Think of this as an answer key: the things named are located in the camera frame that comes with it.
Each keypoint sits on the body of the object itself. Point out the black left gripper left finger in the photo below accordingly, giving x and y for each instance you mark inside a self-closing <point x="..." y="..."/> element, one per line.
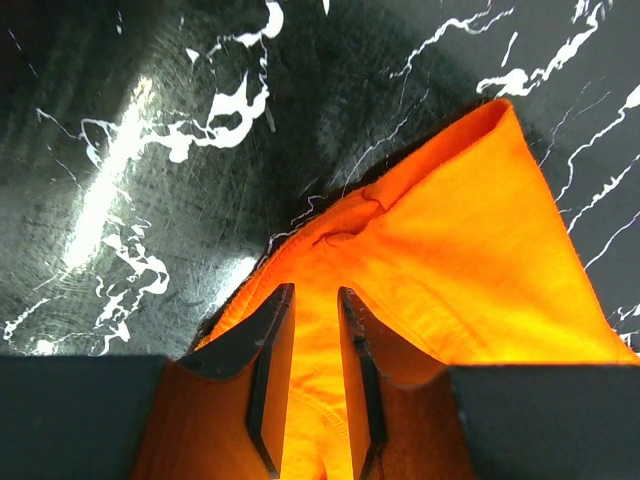
<point x="217" y="413"/>

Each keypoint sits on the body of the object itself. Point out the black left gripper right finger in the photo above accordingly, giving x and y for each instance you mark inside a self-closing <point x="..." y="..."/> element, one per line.
<point x="411" y="416"/>

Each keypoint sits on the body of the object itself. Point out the orange t shirt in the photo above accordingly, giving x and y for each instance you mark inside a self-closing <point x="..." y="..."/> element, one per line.
<point x="459" y="249"/>

